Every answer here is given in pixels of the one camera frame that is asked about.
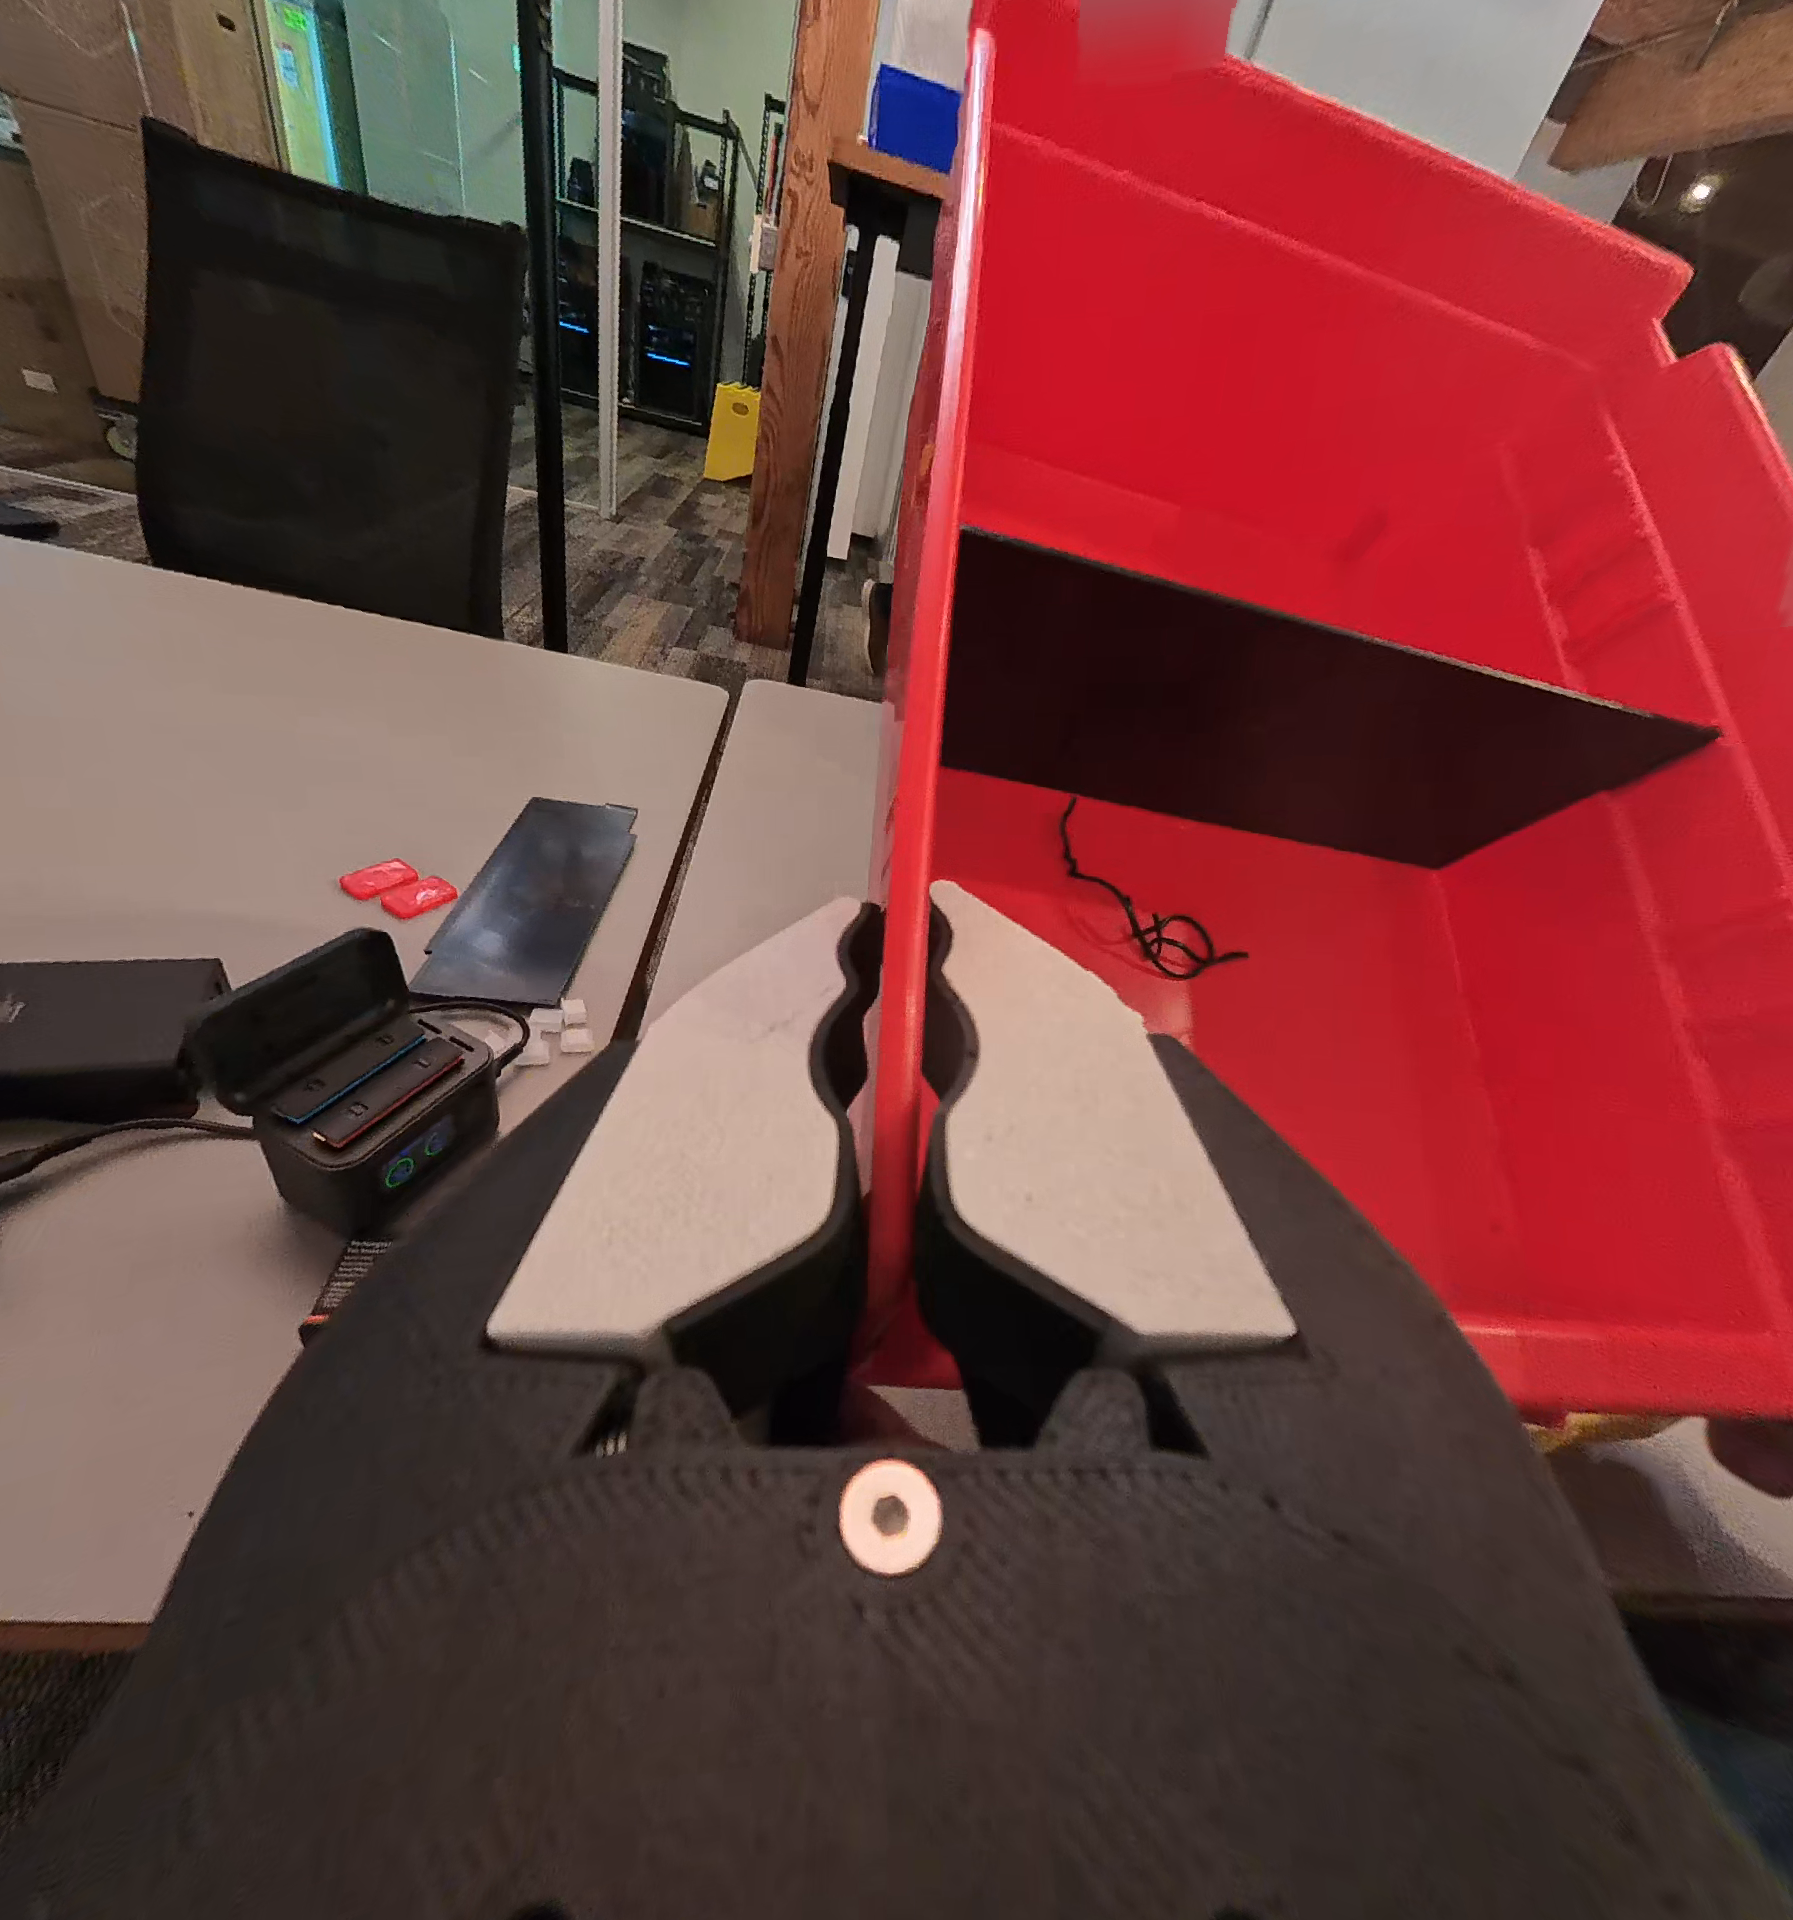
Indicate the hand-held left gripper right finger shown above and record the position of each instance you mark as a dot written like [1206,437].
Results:
[1107,1185]

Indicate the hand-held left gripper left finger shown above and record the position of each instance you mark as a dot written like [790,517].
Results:
[687,1185]

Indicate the red plastic bin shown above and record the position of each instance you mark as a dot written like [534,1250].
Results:
[1287,375]

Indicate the small white clips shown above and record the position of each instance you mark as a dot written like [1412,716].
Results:
[558,1027]

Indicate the dark glossy plate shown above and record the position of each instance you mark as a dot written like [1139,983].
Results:
[536,899]

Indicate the black battery charger case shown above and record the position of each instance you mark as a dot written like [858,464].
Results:
[341,1109]

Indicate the small red packet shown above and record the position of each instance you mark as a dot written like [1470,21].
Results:
[418,896]
[375,879]

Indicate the dark bin divider plate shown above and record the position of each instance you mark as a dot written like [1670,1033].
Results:
[1211,705]

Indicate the black flat box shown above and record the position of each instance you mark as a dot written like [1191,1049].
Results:
[56,1034]

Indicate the yellow floor sign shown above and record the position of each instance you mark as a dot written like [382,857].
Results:
[730,432]

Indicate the black pole stand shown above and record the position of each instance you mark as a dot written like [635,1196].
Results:
[543,375]

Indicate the black equipment rack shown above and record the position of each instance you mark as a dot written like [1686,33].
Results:
[671,253]

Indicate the blue plastic bin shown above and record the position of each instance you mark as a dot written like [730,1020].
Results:
[909,112]

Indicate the cardboard boxes stack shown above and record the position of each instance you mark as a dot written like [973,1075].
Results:
[69,225]

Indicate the wooden post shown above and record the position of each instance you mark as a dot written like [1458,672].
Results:
[804,299]

